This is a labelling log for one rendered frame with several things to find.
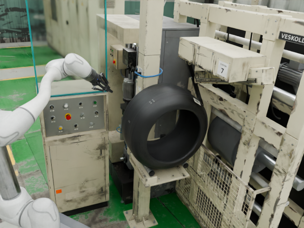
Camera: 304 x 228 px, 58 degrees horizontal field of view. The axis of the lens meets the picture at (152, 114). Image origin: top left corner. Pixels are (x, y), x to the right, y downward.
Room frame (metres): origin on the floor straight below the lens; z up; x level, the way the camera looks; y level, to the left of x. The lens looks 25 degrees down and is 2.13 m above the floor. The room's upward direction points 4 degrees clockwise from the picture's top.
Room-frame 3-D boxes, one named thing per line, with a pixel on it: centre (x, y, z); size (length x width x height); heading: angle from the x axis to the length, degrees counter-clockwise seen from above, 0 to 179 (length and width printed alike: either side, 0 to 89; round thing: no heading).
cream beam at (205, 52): (1.82, -0.40, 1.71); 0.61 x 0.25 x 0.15; 25
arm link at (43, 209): (1.14, 0.58, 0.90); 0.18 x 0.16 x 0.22; 71
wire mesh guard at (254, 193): (1.74, -0.47, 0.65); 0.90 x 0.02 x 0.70; 25
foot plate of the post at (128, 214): (2.03, 0.05, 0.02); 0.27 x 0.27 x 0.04; 25
